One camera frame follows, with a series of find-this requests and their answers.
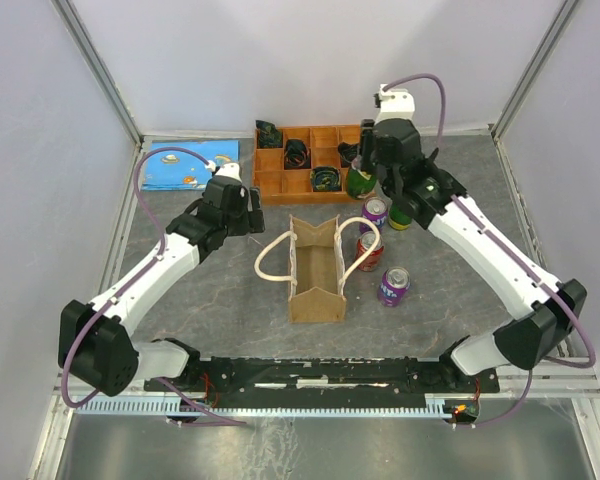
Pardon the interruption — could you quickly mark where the purple fanta can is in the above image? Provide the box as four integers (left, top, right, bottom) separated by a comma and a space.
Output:
361, 196, 389, 231
377, 267, 411, 307

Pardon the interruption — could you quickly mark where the green bottle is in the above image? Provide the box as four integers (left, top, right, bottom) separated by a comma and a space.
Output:
345, 165, 377, 200
388, 199, 412, 231

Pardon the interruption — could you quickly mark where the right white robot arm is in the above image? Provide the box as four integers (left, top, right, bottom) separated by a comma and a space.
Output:
348, 118, 587, 391

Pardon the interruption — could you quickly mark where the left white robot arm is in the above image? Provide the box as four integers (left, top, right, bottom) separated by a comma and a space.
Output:
58, 174, 265, 397

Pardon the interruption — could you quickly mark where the orange wooden divided tray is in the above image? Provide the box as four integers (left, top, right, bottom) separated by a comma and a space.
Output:
252, 125, 360, 206

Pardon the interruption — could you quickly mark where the rolled dark tie right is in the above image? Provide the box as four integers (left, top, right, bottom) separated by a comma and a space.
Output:
337, 142, 360, 167

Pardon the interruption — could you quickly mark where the rolled dark tie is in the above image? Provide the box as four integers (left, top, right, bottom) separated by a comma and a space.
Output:
310, 166, 341, 192
337, 142, 360, 167
284, 139, 311, 170

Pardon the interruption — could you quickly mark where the rolled dark tie middle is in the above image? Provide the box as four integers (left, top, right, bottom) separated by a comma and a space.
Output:
284, 139, 311, 170

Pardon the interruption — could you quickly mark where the rolled dark tie corner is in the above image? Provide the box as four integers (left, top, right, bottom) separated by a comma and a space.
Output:
255, 120, 283, 149

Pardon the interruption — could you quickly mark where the blue patterned cloth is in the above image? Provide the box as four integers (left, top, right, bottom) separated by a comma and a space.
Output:
142, 140, 240, 191

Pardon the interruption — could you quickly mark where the rolled dark tie front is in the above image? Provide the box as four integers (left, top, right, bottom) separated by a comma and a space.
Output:
310, 166, 341, 192

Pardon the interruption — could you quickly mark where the red soda can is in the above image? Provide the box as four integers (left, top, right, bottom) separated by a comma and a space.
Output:
356, 230, 384, 272

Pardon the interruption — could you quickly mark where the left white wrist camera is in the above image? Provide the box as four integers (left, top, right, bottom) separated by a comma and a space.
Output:
205, 161, 242, 182

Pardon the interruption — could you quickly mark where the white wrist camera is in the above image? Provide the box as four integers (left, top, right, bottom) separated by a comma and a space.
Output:
205, 161, 242, 182
374, 84, 415, 123

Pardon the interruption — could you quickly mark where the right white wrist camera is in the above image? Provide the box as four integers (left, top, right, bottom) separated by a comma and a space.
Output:
374, 84, 415, 123

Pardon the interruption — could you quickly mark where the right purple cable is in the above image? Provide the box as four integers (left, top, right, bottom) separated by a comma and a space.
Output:
382, 73, 597, 429

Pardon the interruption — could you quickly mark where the purple cable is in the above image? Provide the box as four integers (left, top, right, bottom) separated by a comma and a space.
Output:
59, 146, 246, 429
382, 73, 597, 429

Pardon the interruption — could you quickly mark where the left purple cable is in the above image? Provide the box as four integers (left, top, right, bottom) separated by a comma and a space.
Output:
59, 146, 246, 429

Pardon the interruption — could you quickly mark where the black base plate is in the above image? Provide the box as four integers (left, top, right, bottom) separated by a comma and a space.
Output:
169, 357, 500, 406

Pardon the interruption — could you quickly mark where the blue slotted cable duct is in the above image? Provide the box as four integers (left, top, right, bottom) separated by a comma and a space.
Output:
78, 387, 475, 418

